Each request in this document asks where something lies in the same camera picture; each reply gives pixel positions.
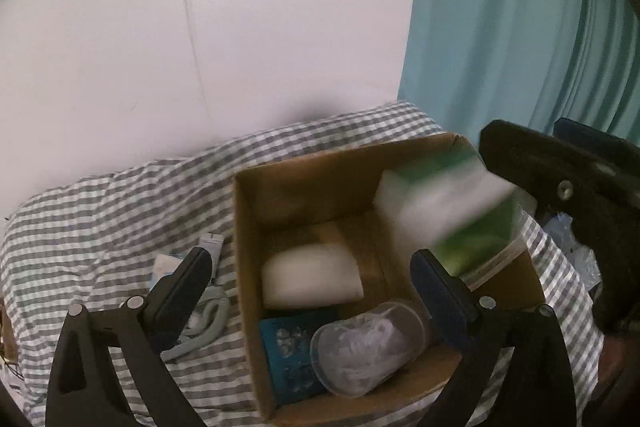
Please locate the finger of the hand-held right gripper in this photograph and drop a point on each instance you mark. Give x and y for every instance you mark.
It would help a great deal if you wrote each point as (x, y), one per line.
(595, 134)
(530, 162)

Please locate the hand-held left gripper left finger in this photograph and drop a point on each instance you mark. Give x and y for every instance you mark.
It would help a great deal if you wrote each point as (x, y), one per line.
(194, 268)

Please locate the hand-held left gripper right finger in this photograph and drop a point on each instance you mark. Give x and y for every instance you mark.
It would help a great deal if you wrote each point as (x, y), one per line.
(429, 278)

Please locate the green and white carton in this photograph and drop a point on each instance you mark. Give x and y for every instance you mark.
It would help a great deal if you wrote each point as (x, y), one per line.
(445, 202)

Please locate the cardboard box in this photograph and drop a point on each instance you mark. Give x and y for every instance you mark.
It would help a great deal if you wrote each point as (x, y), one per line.
(360, 237)

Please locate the white tube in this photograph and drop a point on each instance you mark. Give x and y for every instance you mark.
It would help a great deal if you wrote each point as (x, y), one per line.
(215, 252)

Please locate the white flat packet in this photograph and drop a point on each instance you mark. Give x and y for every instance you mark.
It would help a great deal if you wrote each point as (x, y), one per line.
(167, 269)

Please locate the clear plastic bag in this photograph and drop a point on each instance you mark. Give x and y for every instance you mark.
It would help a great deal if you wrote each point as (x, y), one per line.
(575, 247)

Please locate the clear zip bag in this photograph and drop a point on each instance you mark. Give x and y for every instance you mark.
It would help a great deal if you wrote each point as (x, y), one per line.
(505, 252)

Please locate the grey checked blanket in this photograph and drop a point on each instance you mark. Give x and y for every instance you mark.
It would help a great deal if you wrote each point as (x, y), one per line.
(125, 217)

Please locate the clear plastic jar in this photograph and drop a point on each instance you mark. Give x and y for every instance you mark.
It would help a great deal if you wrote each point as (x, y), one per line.
(365, 347)

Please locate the white tissue pack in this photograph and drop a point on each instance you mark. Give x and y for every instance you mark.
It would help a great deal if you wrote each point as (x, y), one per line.
(310, 277)

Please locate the blue patterned packet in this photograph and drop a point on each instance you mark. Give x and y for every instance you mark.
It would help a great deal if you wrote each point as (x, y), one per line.
(285, 357)

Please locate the teal curtain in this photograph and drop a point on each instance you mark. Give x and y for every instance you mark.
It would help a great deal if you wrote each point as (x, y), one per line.
(510, 17)

